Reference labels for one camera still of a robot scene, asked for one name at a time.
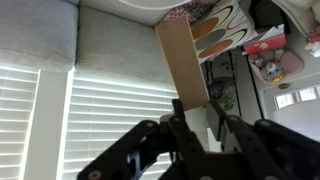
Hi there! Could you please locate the narrow white window blind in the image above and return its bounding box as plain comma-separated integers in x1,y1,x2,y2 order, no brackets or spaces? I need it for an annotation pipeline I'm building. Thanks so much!
0,64,42,180

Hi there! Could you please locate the pink grey plush toy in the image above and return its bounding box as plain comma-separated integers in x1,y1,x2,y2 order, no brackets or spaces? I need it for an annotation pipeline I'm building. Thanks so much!
247,47,305,85

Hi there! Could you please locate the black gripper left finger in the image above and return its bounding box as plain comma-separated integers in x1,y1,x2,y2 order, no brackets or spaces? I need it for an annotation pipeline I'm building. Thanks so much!
76,98,216,180

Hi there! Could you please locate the white pillow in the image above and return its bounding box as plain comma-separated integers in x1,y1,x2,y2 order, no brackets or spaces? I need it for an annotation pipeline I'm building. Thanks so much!
118,0,192,10

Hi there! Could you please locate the red patterned pillow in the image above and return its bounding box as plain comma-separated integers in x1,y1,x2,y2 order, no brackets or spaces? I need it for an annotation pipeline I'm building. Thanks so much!
155,0,221,27

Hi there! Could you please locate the oval pattern pillow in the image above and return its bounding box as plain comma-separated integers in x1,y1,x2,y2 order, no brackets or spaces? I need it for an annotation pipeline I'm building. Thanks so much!
190,0,260,65

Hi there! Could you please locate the grey fabric sofa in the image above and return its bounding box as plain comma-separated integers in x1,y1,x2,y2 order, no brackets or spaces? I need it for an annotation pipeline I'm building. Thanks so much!
0,0,176,86

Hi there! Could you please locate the long wooden block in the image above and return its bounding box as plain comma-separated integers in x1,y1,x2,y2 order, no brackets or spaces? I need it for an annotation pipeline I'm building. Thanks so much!
154,16,211,112

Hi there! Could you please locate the red box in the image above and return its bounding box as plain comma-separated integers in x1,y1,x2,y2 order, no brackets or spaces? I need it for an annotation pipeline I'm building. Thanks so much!
242,33,288,56

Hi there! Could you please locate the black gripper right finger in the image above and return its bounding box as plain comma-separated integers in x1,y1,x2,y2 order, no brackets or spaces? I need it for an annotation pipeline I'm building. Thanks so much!
205,99,320,180

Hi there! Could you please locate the green potted plant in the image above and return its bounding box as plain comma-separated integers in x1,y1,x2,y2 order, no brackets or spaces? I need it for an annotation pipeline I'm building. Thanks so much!
207,77,238,112

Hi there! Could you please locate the wide white window blind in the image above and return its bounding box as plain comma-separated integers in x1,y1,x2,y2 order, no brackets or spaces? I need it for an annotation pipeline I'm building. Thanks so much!
56,71,188,180

